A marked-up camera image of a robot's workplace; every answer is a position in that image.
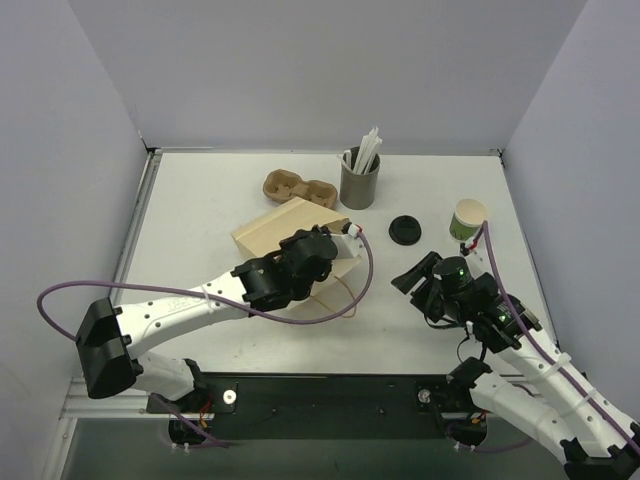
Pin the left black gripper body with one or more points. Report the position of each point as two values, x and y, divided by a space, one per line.
326 245

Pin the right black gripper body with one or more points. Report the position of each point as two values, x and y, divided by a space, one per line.
426 288

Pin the brown paper bag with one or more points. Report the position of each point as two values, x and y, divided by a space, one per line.
258 242

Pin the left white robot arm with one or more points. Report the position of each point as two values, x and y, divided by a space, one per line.
115 343

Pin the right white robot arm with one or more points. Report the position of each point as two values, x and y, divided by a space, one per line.
569 417

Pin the brown cardboard cup carrier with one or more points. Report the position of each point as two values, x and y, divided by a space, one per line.
282 185

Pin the grey straw holder cup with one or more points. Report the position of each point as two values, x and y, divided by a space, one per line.
357 191

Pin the white wrapped straw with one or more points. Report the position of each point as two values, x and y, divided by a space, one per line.
367 151

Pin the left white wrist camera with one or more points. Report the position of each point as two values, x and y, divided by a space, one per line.
349 244

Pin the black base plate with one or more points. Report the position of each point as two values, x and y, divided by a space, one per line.
235 407

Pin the aluminium frame rail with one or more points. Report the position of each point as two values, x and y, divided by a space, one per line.
78 405

